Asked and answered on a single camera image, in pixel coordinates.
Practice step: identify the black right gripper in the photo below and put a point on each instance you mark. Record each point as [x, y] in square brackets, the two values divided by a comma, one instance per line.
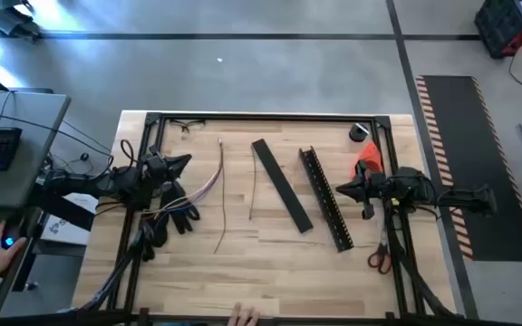
[375, 186]

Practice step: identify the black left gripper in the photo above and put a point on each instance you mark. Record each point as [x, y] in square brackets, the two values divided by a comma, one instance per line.
[154, 165]

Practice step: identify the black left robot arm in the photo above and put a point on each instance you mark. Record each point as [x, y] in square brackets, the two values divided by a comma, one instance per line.
[84, 183]

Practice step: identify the orange plastic object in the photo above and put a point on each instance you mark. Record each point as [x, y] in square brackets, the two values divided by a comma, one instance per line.
[372, 156]

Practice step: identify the clear safety glasses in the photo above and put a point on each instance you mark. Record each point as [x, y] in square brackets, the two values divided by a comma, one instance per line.
[185, 127]

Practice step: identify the small black round holder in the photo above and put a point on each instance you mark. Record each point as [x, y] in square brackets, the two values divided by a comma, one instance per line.
[358, 132]

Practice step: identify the flat black tray cover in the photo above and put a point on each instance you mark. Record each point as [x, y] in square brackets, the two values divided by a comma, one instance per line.
[283, 185]

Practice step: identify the small black round object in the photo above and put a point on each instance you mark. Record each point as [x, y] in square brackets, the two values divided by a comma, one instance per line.
[84, 156]

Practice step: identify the white cardboard box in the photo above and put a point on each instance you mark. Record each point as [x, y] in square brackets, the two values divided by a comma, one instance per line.
[64, 224]

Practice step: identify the black floor mat striped edge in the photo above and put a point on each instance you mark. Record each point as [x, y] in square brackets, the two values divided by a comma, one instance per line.
[478, 167]

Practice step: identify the grey desk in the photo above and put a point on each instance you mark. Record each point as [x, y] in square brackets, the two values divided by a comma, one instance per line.
[25, 136]

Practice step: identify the black computer mouse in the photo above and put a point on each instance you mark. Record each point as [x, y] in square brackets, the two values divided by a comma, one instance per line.
[9, 240]

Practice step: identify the dark metal stand base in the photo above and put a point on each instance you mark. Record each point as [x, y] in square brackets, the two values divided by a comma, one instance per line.
[7, 20]

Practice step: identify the black and red toolbox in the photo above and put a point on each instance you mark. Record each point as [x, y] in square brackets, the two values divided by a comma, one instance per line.
[508, 22]

